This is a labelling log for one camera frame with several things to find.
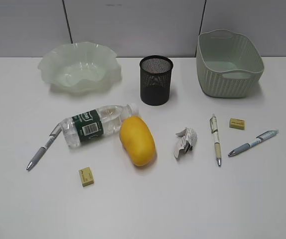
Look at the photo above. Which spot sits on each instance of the green plastic woven basket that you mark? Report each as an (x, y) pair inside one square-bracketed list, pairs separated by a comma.
[(228, 64)]

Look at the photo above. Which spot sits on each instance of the yellow mango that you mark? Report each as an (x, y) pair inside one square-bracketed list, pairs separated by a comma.
[(138, 141)]

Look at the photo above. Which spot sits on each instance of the grey white pen left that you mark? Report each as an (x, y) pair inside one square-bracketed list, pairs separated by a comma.
[(42, 150)]

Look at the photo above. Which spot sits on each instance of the yellow eraser right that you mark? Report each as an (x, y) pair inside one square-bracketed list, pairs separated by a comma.
[(237, 123)]

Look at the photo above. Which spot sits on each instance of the clear water bottle green label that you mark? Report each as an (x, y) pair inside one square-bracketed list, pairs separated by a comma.
[(103, 121)]

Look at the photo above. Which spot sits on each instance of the yellow eraser front left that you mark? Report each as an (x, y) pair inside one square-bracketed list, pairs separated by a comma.
[(86, 176)]

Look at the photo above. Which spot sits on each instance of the white waste paper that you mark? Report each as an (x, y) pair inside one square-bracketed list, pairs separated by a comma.
[(186, 142)]

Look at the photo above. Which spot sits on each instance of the black mesh pen holder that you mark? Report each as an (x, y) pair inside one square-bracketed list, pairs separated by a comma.
[(155, 78)]

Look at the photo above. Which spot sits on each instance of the yellow eraser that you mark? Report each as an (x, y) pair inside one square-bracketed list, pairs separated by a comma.
[(86, 176), (237, 123)]

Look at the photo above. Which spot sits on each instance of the pale green wavy plate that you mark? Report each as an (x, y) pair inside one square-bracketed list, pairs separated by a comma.
[(81, 67)]

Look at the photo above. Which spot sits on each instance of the blue grey pen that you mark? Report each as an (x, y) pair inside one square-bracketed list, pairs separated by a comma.
[(260, 138)]

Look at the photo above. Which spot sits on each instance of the cream white pen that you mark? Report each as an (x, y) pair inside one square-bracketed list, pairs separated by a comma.
[(215, 134)]

